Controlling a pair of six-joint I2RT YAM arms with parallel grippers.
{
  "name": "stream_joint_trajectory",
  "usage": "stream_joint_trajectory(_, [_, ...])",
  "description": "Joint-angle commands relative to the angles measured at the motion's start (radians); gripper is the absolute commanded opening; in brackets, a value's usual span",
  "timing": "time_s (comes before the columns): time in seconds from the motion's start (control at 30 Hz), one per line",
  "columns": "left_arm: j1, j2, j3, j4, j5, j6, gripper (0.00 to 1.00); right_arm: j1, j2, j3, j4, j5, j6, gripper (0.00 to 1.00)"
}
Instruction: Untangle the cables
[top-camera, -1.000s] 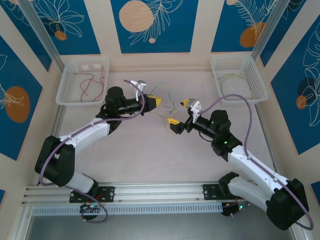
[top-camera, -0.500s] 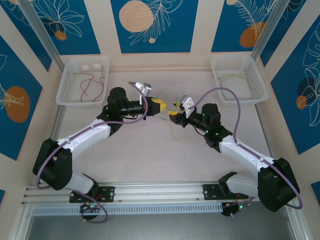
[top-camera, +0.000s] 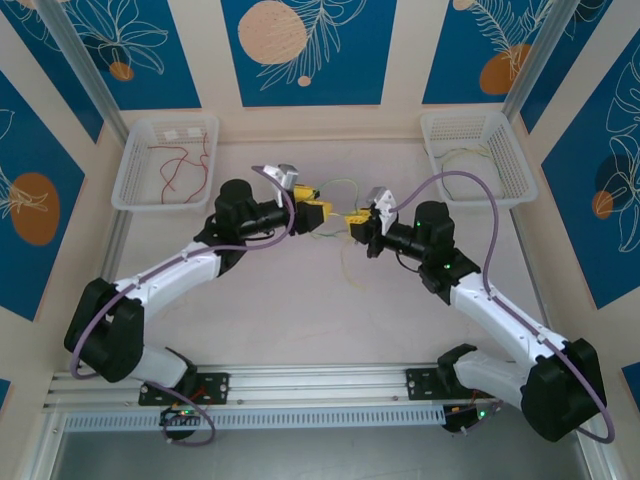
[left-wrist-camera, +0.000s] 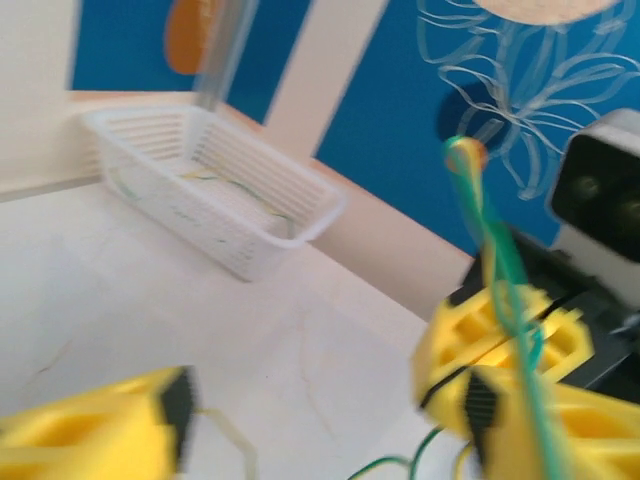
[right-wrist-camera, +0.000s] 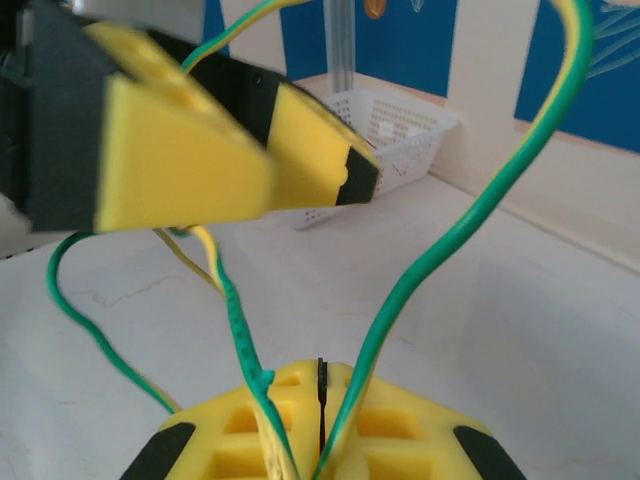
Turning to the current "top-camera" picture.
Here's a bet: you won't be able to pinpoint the coloured wires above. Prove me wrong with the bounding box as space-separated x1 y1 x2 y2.
309 227 371 294
183 134 211 205

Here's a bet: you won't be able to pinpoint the white plastic mesh basket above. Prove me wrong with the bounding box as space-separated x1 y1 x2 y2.
110 113 221 214
418 110 539 204

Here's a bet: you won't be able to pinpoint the blue panel with peach circle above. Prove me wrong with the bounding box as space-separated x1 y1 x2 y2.
221 0 399 108

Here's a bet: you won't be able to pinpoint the black mounting plate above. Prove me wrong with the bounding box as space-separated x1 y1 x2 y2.
138 372 231 406
405 367 451 401

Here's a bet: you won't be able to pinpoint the small black controller board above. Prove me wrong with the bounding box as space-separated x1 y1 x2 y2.
159 405 206 427
442 402 501 436

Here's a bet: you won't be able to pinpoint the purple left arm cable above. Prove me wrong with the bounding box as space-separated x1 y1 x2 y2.
71 164 296 446

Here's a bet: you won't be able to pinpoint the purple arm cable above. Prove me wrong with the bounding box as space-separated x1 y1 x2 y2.
71 164 296 446
392 170 617 445

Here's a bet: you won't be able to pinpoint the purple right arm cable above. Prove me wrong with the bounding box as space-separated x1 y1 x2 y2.
392 170 617 445

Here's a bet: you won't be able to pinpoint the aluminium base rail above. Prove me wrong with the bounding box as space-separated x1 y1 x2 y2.
47 360 526 409

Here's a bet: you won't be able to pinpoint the grey slotted cable duct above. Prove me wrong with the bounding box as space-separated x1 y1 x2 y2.
62 404 446 432

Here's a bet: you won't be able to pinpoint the aluminium frame post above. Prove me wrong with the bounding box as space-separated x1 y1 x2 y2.
37 0 126 146
501 0 576 119

